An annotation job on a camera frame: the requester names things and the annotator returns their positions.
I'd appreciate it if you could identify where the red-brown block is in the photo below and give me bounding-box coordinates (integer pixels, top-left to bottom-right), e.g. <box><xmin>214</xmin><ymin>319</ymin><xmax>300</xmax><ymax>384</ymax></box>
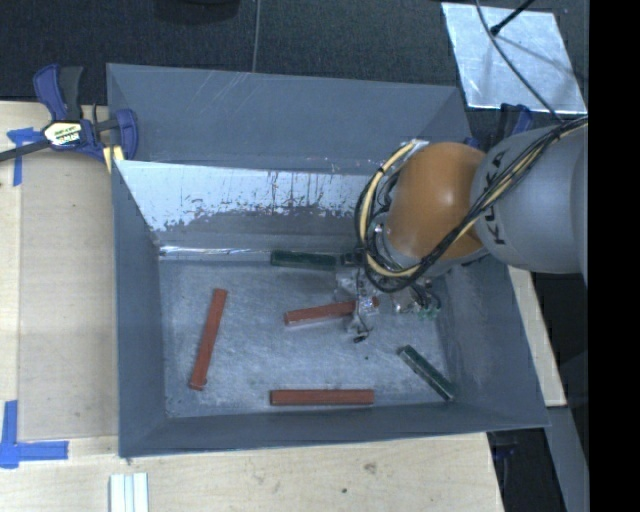
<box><xmin>188</xmin><ymin>287</ymin><xmax>229</xmax><ymax>393</ymax></box>
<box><xmin>283</xmin><ymin>299</ymin><xmax>359</xmax><ymax>328</ymax></box>
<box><xmin>269</xmin><ymin>388</ymin><xmax>377</xmax><ymax>408</ymax></box>

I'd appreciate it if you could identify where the dark green flat block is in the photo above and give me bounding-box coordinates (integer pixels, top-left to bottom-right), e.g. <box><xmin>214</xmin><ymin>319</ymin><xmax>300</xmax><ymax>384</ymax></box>
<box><xmin>397</xmin><ymin>344</ymin><xmax>457</xmax><ymax>403</ymax></box>
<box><xmin>269</xmin><ymin>249</ymin><xmax>338</xmax><ymax>273</ymax></box>

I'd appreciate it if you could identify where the grey metal bin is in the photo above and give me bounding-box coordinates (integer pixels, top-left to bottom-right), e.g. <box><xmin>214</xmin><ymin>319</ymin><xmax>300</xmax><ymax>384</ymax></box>
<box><xmin>105</xmin><ymin>62</ymin><xmax>552</xmax><ymax>459</ymax></box>

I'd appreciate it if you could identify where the pale wood flat board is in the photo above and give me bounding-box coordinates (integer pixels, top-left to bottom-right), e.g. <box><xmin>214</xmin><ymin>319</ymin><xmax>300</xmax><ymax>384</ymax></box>
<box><xmin>16</xmin><ymin>153</ymin><xmax>121</xmax><ymax>442</ymax></box>

